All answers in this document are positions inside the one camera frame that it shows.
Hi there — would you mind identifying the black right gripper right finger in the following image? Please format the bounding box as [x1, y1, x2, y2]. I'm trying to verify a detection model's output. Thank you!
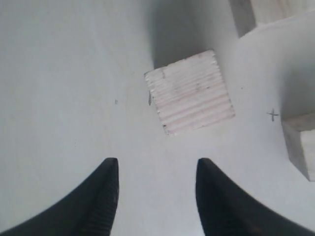
[196, 158, 315, 236]

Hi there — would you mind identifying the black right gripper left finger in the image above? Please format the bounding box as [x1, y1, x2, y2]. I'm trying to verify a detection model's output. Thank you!
[1, 158, 119, 236]

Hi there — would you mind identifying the smallest wooden cube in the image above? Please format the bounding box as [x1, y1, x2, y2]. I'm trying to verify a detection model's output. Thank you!
[282, 113, 315, 182]

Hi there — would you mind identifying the third largest wooden cube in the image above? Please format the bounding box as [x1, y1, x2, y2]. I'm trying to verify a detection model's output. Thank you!
[144, 50, 235, 135]

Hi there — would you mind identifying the second largest wooden cube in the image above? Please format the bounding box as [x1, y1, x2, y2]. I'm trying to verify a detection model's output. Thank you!
[229, 0, 315, 38]

